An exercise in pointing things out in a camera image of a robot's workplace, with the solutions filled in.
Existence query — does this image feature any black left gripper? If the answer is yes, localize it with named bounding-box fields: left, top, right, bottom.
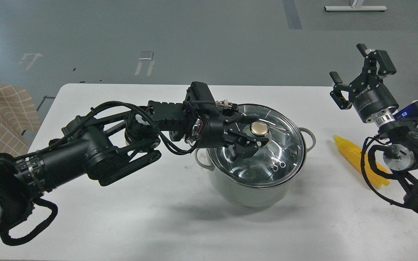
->
left=198, top=111, right=270, bottom=161

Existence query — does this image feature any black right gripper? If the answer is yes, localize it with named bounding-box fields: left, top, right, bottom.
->
left=329, top=43, right=399, bottom=123

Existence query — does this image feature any glass pot lid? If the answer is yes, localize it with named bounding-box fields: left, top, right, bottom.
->
left=207, top=104, right=309, bottom=188

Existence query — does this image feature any yellow corn cob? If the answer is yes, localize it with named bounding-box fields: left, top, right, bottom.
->
left=333, top=135, right=390, bottom=187

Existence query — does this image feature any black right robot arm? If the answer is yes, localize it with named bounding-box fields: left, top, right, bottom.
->
left=330, top=43, right=418, bottom=214

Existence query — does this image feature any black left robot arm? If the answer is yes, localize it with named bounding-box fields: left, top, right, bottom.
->
left=0, top=82, right=269, bottom=246

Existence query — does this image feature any grey steel cooking pot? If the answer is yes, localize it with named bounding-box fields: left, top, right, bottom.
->
left=195, top=104, right=316, bottom=208

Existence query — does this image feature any white table leg base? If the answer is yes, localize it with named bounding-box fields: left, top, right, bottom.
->
left=324, top=0, right=388, bottom=12

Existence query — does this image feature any beige checkered cloth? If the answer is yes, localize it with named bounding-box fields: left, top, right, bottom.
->
left=0, top=84, right=41, bottom=156

